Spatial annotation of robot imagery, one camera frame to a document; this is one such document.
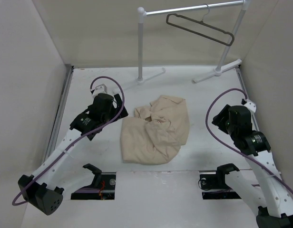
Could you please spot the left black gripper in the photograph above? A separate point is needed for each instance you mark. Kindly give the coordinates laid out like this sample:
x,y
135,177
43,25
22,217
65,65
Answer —
x,y
119,104

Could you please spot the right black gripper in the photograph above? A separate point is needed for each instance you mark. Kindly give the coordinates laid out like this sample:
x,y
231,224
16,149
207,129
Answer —
x,y
225,113

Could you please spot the beige trousers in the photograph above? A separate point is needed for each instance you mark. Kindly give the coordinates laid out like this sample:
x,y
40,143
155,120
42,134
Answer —
x,y
156,132

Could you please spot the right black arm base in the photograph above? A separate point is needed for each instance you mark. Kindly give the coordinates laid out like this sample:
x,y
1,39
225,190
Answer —
x,y
212,189

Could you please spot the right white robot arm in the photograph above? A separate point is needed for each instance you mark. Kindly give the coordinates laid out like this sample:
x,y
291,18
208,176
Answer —
x,y
271,203

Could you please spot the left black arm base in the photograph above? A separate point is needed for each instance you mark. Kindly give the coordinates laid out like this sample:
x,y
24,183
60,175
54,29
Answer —
x,y
101,189

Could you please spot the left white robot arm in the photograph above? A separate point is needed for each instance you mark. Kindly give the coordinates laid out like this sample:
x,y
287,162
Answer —
x,y
42,188

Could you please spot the white clothes rack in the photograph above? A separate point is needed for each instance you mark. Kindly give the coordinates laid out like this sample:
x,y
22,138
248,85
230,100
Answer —
x,y
221,67

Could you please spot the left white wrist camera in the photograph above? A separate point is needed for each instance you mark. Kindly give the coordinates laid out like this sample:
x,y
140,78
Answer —
x,y
100,89

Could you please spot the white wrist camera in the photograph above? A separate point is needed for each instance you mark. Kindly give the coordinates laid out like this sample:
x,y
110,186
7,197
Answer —
x,y
251,106
100,89

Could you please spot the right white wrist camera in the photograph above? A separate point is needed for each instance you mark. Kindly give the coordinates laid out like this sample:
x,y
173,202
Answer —
x,y
251,106

